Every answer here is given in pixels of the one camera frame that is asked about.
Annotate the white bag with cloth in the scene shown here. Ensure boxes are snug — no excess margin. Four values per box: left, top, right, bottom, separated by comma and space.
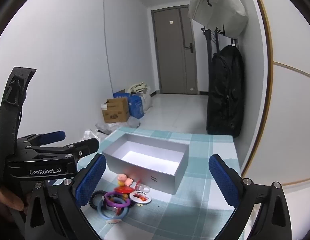
127, 82, 153, 112

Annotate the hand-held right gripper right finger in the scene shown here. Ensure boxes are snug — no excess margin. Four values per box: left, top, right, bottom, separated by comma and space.
209, 154, 293, 240

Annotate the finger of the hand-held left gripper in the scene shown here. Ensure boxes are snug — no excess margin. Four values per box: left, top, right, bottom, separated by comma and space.
18, 131, 66, 147
25, 138, 100, 161

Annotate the pink pig charm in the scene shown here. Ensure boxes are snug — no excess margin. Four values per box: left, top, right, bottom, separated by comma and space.
117, 174, 134, 187

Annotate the grey cardboard storage box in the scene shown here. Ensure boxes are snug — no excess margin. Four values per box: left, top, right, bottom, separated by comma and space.
102, 133, 190, 195

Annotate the grey hanging bag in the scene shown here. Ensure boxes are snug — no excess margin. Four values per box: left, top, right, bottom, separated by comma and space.
188, 0, 249, 38

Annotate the red black round badge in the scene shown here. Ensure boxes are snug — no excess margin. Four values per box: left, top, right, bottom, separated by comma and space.
89, 190, 108, 209

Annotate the light blue bracelet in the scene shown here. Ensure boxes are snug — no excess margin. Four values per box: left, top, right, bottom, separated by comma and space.
98, 197, 130, 220

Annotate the thin wall cable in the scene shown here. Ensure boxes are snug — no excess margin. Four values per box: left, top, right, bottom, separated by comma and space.
103, 0, 113, 94

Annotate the purple bracelet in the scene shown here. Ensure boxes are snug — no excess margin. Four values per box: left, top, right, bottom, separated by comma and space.
104, 191, 127, 208

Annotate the grey door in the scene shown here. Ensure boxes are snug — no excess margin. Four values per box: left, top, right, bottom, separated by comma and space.
151, 7, 199, 95

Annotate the white round badge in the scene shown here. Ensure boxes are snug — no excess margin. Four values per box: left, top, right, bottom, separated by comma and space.
129, 191, 147, 203

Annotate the black backpack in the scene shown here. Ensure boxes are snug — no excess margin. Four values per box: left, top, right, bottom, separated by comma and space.
206, 44, 245, 138

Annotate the brown cardboard box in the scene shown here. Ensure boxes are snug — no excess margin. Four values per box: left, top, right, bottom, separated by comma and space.
102, 97, 130, 123

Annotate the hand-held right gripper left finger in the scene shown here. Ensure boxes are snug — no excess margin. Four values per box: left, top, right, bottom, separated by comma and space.
24, 153, 107, 240

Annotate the checked teal tablecloth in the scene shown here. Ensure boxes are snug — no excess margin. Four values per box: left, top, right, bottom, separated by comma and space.
77, 127, 245, 240

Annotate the black coat rack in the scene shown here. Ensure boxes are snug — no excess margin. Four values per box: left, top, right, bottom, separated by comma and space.
200, 26, 226, 98

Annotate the person's left hand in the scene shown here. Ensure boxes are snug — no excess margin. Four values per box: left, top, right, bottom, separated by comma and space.
0, 187, 27, 212

